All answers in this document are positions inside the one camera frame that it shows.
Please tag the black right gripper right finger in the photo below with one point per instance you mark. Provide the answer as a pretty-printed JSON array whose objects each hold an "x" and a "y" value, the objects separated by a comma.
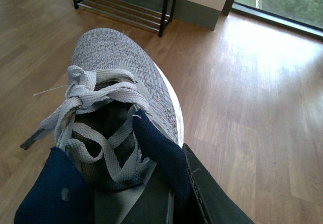
[{"x": 208, "y": 203}]

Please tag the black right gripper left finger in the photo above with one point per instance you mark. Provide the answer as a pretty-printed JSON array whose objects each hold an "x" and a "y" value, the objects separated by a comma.
[{"x": 153, "y": 204}]

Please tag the grey knit sneaker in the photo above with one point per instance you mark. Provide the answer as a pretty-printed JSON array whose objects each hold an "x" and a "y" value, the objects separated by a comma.
[{"x": 118, "y": 122}]

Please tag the black metal shoe rack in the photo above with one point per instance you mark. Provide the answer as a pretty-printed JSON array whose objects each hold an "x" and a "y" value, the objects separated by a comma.
[{"x": 153, "y": 15}]

